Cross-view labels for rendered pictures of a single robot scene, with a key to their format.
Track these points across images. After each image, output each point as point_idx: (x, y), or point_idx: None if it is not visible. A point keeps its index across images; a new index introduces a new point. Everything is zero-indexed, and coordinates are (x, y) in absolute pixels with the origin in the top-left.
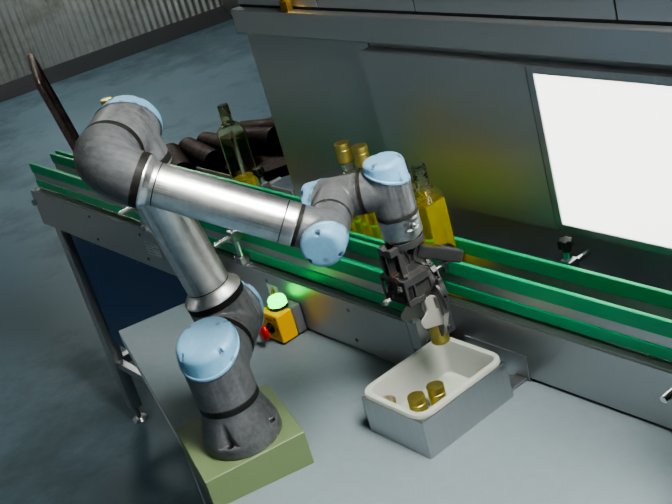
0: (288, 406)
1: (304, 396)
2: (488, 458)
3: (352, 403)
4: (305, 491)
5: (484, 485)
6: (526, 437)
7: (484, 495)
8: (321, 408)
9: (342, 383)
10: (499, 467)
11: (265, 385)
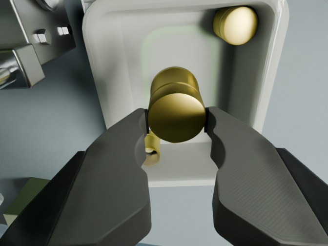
0: (20, 165)
1: (11, 148)
2: (291, 111)
3: (67, 129)
4: (158, 211)
5: (308, 139)
6: (322, 58)
7: (316, 148)
8: (50, 151)
9: (12, 112)
10: (312, 114)
11: (6, 215)
